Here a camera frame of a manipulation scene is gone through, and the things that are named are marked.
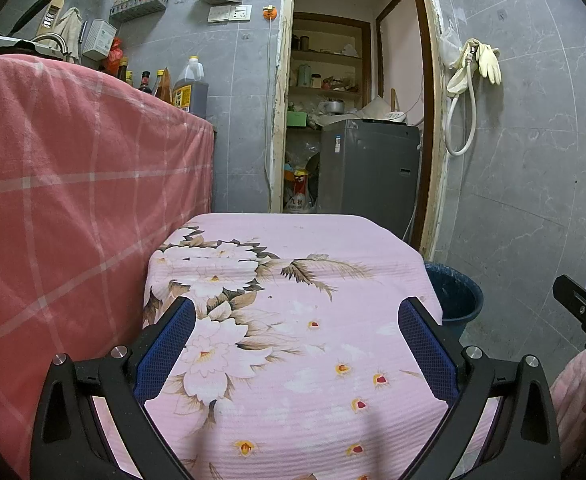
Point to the white rice bag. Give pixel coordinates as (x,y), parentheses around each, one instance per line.
(299,200)

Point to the wall socket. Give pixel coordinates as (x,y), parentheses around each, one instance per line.
(240,13)

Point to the hanging red plastic bag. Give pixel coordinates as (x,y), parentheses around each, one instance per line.
(115,52)

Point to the green box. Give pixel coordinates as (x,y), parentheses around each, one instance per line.
(297,119)

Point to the yellow label sauce bottle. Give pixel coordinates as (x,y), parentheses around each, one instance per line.
(129,79)

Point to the pink floral tablecloth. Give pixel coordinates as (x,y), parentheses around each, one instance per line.
(298,360)

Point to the metal faucet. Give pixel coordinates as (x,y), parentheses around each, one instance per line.
(53,39)

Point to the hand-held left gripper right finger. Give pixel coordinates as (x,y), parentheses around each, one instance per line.
(428,350)

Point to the orange wall hook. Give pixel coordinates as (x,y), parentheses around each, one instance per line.
(270,12)

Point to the beige towel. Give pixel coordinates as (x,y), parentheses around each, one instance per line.
(69,27)

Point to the person's pink fleece clothing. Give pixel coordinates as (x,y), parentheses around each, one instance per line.
(573,400)

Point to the grey wall shelf basket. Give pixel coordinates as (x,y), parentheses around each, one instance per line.
(138,9)

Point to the metal cooker pot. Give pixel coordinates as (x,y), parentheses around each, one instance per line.
(331,106)

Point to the white wall box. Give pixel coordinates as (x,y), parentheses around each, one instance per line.
(98,39)

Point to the wooden door frame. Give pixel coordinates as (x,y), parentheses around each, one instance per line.
(277,110)

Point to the blue plastic bucket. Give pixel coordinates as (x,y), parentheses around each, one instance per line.
(455,300)

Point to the black capped soy sauce bottle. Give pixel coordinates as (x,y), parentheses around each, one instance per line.
(145,82)

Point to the red checked cloth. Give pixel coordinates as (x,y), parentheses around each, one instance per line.
(48,210)

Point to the wooden shelf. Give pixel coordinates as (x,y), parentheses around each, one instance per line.
(328,57)

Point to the green tin canister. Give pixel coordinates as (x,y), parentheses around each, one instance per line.
(304,76)

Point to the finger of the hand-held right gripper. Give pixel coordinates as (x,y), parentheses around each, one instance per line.
(570,292)

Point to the grey washing machine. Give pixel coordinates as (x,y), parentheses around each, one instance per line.
(368,175)

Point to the white paper pile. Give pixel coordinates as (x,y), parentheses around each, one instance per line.
(380,110)

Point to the large oil bottle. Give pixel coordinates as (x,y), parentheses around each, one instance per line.
(190,92)

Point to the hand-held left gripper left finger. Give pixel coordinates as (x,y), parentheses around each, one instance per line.
(165,350)

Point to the cream rubber glove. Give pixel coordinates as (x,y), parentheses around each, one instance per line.
(490,62)
(458,75)

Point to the wall switch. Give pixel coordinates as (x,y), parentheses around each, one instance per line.
(219,14)

